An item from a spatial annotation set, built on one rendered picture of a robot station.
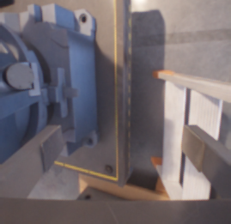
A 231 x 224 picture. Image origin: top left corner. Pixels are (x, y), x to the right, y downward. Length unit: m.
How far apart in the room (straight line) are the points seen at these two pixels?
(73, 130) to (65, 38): 0.29
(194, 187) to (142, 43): 0.72
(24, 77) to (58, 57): 0.19
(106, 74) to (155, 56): 0.38
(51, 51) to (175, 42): 0.61
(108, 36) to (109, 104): 0.25
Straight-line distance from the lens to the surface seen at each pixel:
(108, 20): 0.64
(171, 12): 0.95
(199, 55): 0.92
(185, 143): 0.17
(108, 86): 0.63
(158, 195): 1.02
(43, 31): 0.60
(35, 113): 0.46
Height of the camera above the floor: 0.91
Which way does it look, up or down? 63 degrees down
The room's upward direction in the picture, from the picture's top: 121 degrees counter-clockwise
